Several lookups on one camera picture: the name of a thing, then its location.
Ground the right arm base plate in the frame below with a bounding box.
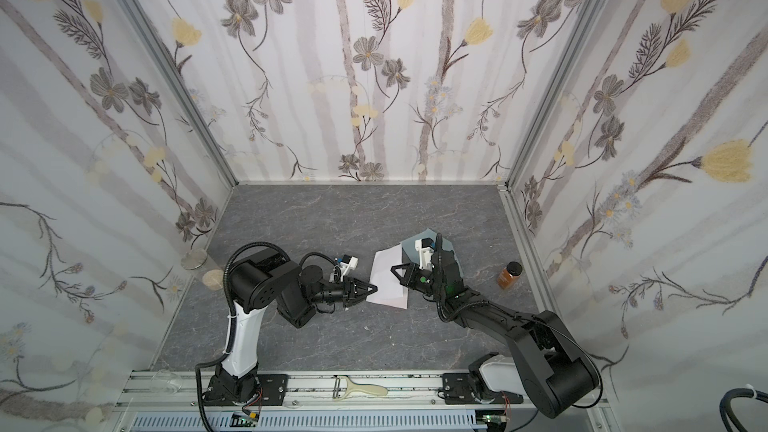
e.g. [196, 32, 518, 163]
[437, 372, 524, 405]

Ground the cream plastic peeler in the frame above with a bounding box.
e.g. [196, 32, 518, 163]
[332, 375, 389, 401]

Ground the light green envelope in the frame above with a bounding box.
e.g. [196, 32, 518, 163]
[401, 229, 463, 285]

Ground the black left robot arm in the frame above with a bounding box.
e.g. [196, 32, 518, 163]
[195, 242, 378, 406]

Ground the white floral letter paper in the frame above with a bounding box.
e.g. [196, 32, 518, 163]
[366, 245, 408, 310]

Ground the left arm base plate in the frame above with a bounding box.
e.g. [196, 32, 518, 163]
[200, 373, 289, 408]

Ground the white slotted cable duct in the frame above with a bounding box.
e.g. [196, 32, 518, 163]
[125, 410, 487, 431]

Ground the black corrugated cable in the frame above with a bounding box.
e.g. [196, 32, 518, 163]
[193, 241, 337, 432]

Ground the aluminium mounting rail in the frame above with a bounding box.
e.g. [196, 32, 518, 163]
[110, 369, 610, 412]

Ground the amber bottle black cap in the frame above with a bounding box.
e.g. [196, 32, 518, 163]
[497, 261, 523, 290]

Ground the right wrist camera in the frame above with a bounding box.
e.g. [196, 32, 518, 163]
[415, 237, 435, 271]

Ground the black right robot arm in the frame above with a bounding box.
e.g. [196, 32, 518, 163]
[390, 234, 604, 419]

